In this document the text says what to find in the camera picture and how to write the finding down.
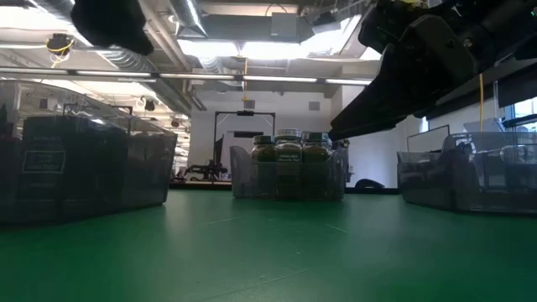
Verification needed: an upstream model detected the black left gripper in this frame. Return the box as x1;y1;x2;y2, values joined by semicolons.
70;0;155;56

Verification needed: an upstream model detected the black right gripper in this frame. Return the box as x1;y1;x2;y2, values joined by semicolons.
329;0;500;143

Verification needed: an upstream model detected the green-lid glass spice jar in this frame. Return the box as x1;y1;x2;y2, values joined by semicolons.
300;131;334;199
274;128;304;199
250;134;278;199

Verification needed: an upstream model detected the black dome object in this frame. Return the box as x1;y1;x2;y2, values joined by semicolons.
355;178;385;190

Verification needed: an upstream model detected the smoky clear plastic bin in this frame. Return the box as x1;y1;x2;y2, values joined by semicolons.
396;131;537;216
0;79;179;226
229;144;348;201

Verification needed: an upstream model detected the long ceiling light strip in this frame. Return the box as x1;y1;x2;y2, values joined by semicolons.
0;66;374;87

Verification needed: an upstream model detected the grey ceiling box unit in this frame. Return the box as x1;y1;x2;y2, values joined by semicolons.
270;11;303;43

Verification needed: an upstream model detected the green table mat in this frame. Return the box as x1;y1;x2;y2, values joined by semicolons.
0;188;537;302

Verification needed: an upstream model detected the black reel with yellow cable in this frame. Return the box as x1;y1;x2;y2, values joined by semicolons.
45;33;76;68

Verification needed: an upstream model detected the silver ceiling air duct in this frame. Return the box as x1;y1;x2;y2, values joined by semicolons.
169;0;209;37
98;44;198;118

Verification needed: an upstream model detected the black gantry frame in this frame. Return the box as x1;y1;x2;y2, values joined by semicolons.
212;110;277;182

